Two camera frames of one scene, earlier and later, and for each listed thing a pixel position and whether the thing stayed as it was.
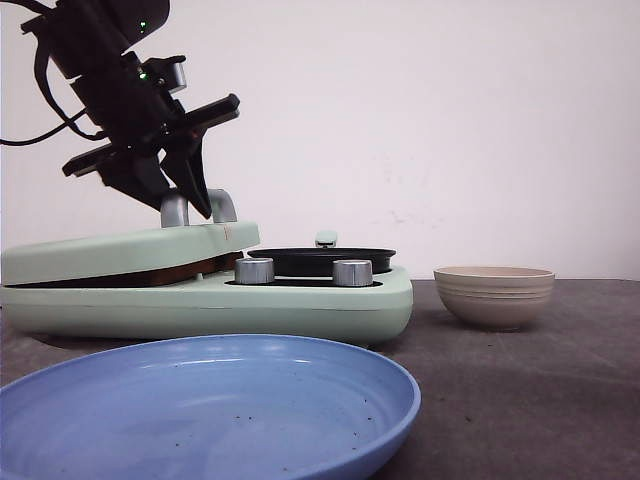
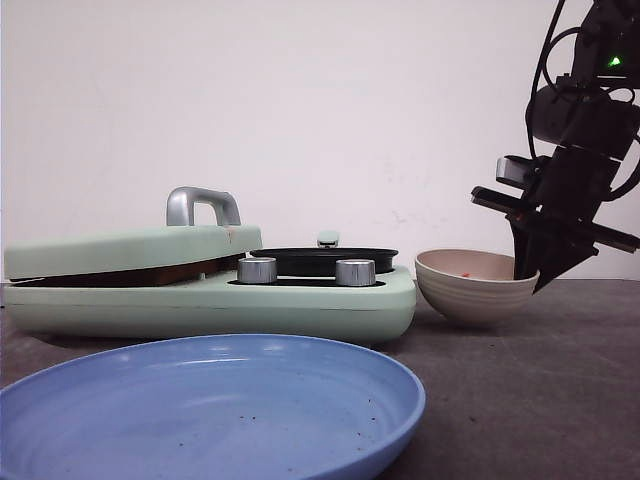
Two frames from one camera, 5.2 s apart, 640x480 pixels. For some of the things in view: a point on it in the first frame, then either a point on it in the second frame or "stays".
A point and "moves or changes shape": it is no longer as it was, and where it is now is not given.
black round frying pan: [319, 262] stays
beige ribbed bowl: [494, 297] moves or changes shape
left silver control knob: [254, 270] stays
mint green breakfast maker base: [302, 305] stays
